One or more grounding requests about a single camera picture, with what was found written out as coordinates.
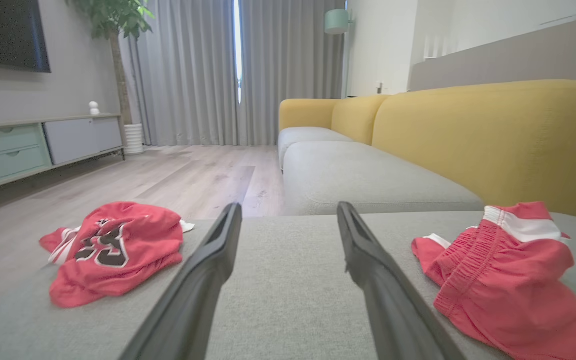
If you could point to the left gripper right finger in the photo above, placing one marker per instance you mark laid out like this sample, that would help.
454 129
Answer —
388 300

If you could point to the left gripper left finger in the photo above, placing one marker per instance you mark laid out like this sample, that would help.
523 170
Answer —
193 295

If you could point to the red numbered basketball jersey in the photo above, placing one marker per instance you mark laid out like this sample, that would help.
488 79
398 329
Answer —
143 232

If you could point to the red shorts white trim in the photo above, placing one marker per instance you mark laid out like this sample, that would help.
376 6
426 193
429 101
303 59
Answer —
508 300

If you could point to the large grey sofa ottoman cushion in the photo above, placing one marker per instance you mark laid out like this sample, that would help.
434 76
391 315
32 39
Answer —
288 300

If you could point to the grey sofa seat cushion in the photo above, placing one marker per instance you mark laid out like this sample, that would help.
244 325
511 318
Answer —
358 180
303 135

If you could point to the white ribbed plant pot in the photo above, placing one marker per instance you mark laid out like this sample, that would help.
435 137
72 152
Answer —
133 139

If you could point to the narrow yellow sofa backrest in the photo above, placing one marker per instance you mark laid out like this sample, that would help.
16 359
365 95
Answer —
355 117

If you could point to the wide yellow sofa backrest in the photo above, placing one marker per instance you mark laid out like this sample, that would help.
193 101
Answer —
493 145

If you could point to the low green-grey TV cabinet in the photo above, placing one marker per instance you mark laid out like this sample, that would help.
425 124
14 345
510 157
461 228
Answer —
78 140

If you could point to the yellow sofa armrest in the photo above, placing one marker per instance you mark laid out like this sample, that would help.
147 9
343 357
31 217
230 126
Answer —
308 112

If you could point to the small white figurine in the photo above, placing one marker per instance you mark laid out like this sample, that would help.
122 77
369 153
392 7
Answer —
94 108

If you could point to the grey curtain panel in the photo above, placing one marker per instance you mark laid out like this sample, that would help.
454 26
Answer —
188 75
293 65

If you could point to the white railing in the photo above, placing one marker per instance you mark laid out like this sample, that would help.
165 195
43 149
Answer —
438 47

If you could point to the grey half-height partition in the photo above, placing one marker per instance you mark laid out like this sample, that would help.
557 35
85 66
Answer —
518 60

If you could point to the green indoor tree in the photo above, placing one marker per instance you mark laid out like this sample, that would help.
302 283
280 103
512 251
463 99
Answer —
118 20

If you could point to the black wall television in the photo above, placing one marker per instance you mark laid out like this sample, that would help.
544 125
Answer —
3 30

